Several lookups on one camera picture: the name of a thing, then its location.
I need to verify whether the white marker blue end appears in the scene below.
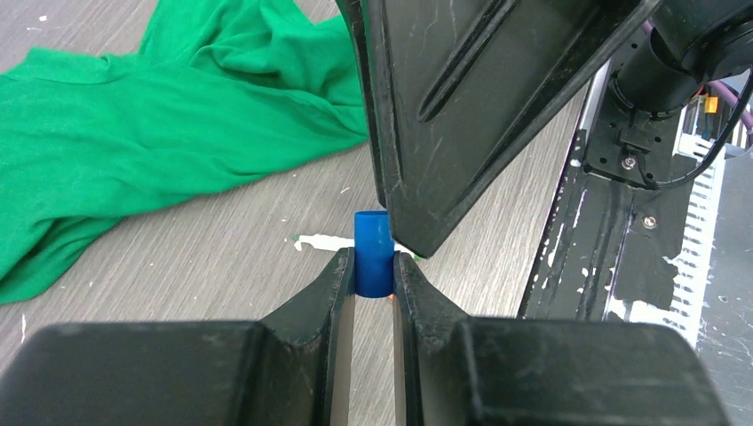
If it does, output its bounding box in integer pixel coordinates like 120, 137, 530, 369
292, 233, 355, 252

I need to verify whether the blue pen cap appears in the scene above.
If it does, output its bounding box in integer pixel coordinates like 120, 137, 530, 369
353, 210, 395, 298

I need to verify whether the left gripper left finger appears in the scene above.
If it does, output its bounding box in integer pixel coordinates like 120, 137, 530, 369
1, 248, 355, 425

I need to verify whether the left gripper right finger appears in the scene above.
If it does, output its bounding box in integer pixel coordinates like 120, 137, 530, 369
392, 253, 729, 425

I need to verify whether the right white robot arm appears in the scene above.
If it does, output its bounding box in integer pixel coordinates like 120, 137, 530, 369
338, 1, 752, 257

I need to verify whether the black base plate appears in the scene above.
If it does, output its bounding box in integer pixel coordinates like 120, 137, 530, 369
518, 30, 725, 339

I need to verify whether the green cloth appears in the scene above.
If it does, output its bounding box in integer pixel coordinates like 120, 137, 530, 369
1, 1, 368, 304

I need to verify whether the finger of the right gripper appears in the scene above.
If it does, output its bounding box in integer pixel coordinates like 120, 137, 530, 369
353, 0, 658, 258
337, 0, 390, 209

